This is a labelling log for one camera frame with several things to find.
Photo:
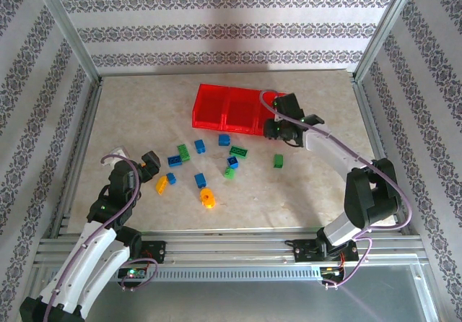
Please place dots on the orange yellow round lego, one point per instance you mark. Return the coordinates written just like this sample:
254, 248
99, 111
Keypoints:
207, 197

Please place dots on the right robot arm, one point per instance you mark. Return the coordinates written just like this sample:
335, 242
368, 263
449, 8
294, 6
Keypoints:
325, 148

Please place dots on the aluminium side rail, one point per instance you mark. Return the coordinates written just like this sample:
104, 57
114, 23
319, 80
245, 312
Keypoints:
79, 156
369, 120

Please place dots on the right controller board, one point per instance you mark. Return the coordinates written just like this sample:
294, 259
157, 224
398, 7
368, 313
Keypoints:
330, 272

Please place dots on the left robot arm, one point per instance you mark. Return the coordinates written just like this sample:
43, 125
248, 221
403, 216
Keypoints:
90, 264

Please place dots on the long green lego brick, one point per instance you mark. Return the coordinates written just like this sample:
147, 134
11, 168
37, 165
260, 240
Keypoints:
184, 152

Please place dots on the blue lego brick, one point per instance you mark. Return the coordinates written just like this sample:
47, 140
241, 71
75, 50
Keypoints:
232, 161
224, 140
171, 178
200, 180
174, 161
199, 146

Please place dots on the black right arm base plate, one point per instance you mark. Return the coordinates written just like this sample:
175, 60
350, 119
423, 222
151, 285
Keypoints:
303, 251

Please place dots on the left controller board with lights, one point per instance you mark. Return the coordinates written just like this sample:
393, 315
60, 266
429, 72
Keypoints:
131, 273

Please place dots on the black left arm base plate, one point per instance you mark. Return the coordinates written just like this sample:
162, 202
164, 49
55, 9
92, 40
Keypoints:
157, 251

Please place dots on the green lego plate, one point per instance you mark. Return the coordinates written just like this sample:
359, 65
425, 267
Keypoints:
239, 152

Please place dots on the red plastic bin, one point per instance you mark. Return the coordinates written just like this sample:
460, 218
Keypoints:
258, 127
209, 100
240, 109

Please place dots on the small green lego brick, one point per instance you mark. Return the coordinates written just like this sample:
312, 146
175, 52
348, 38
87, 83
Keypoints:
229, 172

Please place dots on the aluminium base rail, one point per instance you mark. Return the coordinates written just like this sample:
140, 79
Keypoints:
223, 246

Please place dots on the grey metal bench plate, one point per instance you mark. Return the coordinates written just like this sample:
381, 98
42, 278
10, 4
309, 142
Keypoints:
234, 304

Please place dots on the yellow lego brick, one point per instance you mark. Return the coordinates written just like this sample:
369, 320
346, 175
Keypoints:
161, 184

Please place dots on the aluminium frame post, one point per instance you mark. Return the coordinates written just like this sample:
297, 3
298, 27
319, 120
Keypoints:
68, 29
383, 29

